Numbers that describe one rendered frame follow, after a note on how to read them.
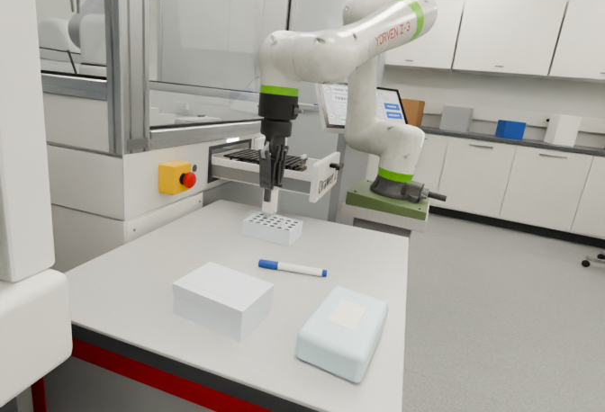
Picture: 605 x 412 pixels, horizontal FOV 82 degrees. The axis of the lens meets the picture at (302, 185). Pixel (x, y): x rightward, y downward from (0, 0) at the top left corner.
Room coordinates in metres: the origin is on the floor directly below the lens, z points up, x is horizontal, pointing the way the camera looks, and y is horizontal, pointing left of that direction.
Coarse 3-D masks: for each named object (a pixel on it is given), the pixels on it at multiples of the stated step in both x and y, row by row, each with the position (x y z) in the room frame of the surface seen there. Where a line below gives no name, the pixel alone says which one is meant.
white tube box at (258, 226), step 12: (252, 216) 0.83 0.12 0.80; (264, 216) 0.84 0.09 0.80; (276, 216) 0.85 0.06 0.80; (252, 228) 0.79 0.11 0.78; (264, 228) 0.78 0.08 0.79; (276, 228) 0.76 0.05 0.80; (288, 228) 0.78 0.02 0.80; (300, 228) 0.82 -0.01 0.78; (276, 240) 0.76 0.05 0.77; (288, 240) 0.75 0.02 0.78
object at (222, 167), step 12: (216, 156) 1.09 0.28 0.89; (216, 168) 1.03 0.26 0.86; (228, 168) 1.02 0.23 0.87; (240, 168) 1.01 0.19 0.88; (252, 168) 1.00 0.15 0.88; (240, 180) 1.01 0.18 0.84; (252, 180) 1.00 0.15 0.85; (288, 180) 0.97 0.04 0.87; (300, 180) 0.96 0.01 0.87; (300, 192) 0.96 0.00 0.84
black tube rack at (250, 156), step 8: (240, 152) 1.14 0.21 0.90; (248, 152) 1.16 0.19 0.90; (256, 152) 1.17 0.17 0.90; (240, 160) 1.14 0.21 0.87; (248, 160) 1.04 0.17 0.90; (256, 160) 1.04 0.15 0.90; (288, 160) 1.09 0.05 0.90; (288, 168) 1.10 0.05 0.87; (296, 168) 1.12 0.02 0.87; (304, 168) 1.15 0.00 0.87
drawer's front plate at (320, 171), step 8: (336, 152) 1.19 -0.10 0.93; (320, 160) 0.99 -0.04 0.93; (328, 160) 1.03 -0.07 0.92; (336, 160) 1.15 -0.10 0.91; (312, 168) 0.93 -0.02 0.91; (320, 168) 0.94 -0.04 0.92; (328, 168) 1.04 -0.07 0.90; (312, 176) 0.93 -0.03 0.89; (320, 176) 0.95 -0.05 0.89; (328, 176) 1.06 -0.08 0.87; (336, 176) 1.19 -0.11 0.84; (312, 184) 0.93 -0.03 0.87; (312, 192) 0.93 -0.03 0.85; (312, 200) 0.93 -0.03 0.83
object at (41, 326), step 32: (0, 0) 0.30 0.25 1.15; (32, 0) 0.32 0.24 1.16; (0, 32) 0.29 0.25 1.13; (32, 32) 0.32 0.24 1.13; (0, 64) 0.29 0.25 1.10; (32, 64) 0.32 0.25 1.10; (0, 96) 0.29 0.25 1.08; (32, 96) 0.31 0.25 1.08; (0, 128) 0.29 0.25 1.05; (32, 128) 0.31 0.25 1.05; (32, 160) 0.31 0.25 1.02; (32, 192) 0.31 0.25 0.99; (32, 224) 0.30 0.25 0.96; (32, 256) 0.30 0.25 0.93; (32, 288) 0.29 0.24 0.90; (64, 288) 0.31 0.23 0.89; (0, 320) 0.25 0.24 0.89; (32, 320) 0.28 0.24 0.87; (64, 320) 0.31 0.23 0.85; (0, 352) 0.25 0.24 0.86; (32, 352) 0.28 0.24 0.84; (64, 352) 0.30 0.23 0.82; (0, 384) 0.25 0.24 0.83
